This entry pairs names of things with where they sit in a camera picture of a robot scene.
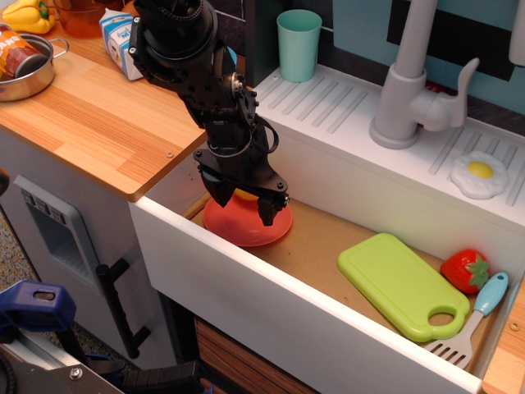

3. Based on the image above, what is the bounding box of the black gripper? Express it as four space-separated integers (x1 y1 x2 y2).
193 137 289 227

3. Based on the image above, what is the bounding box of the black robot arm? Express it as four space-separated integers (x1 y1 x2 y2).
129 1 289 226

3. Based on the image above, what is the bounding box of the red plastic plate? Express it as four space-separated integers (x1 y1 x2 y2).
203 195 293 247

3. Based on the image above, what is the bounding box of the wooden dowel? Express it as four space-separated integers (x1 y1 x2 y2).
181 192 211 219

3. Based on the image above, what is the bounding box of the blue plastic bowl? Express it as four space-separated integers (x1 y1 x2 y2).
226 47 238 72

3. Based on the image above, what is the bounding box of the green cutting board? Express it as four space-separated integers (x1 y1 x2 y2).
337 233 470 342

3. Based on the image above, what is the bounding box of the white toy sink unit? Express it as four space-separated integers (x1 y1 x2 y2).
130 66 524 393

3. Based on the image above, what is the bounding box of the teal plastic cup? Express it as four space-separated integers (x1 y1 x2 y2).
276 9 322 83

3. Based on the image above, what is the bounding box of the grey dispenser panel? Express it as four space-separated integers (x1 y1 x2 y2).
15 175 103 296

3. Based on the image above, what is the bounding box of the grey toy faucet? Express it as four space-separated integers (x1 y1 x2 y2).
369 1 480 149

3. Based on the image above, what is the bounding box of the toy milk carton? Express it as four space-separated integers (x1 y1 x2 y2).
99 8 143 81

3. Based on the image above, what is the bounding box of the orange toy fruit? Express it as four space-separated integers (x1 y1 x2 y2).
121 0 139 16

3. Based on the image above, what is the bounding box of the red toy strawberry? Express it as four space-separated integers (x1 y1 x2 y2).
440 249 489 295

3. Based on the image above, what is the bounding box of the toy fried egg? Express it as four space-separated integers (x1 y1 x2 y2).
450 150 509 199

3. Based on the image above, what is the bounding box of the blue clamp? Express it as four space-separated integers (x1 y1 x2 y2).
1 280 76 335

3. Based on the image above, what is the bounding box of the steel pot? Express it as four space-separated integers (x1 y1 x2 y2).
1 33 70 103

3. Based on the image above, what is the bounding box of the orange transparent bowl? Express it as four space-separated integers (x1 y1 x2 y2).
52 0 124 39

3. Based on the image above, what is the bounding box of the toy food can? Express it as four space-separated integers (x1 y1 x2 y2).
1 24 48 79

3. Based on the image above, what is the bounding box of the yellow toy bell pepper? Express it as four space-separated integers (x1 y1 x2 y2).
2 0 56 34

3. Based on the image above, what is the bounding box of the black cabinet door handle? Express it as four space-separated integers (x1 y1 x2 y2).
95 259 151 360

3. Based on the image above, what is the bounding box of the blue handled grey spatula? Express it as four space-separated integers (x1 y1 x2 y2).
424 272 509 369

